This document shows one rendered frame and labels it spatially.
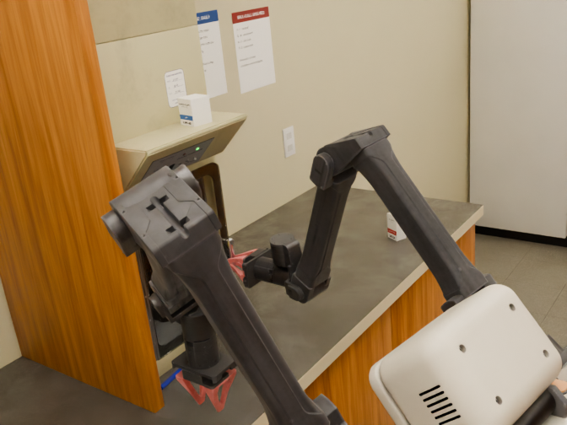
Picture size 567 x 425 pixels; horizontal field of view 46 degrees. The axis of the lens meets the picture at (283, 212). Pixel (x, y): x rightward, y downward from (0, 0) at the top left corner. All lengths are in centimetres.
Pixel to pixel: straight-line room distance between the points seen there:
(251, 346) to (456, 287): 49
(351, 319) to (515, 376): 92
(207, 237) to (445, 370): 33
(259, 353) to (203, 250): 14
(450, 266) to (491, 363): 31
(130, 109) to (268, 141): 116
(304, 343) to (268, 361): 91
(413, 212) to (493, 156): 323
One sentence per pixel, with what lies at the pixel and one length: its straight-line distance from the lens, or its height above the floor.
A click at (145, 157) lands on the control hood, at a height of 150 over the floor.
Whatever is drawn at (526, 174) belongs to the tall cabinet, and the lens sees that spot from 434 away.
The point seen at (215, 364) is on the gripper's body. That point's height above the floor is 119.
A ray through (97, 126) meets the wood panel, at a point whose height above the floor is 158.
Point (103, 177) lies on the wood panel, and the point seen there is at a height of 148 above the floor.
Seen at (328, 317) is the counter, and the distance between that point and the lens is 178.
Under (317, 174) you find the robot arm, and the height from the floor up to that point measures 146.
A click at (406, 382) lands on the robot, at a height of 132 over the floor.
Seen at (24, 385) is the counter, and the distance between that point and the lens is 176.
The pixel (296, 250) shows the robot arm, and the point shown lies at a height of 122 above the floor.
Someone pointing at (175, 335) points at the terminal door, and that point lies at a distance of 163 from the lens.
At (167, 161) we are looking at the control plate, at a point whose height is 146.
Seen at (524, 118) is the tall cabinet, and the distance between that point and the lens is 425.
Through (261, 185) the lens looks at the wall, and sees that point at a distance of 252.
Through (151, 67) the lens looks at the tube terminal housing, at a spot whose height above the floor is 164.
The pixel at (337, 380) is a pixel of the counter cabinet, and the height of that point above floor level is 80.
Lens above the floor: 183
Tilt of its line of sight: 21 degrees down
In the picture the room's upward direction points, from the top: 6 degrees counter-clockwise
